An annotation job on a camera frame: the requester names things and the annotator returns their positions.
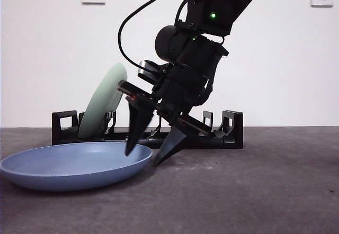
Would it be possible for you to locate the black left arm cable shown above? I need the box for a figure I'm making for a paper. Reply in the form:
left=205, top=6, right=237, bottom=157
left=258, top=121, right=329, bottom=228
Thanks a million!
left=118, top=0, right=198, bottom=69

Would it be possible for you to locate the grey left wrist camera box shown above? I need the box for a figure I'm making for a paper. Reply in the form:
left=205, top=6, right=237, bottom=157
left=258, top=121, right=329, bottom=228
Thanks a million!
left=137, top=60, right=165, bottom=83

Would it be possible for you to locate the blue plate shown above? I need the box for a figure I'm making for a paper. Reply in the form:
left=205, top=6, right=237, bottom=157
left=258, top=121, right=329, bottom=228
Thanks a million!
left=0, top=141, right=154, bottom=192

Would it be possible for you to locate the black plate rack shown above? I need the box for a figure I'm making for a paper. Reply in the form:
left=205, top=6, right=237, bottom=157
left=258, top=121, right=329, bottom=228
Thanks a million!
left=51, top=109, right=244, bottom=150

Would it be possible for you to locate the green plate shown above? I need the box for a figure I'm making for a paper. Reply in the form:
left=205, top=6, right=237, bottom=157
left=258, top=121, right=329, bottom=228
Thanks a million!
left=78, top=62, right=128, bottom=140

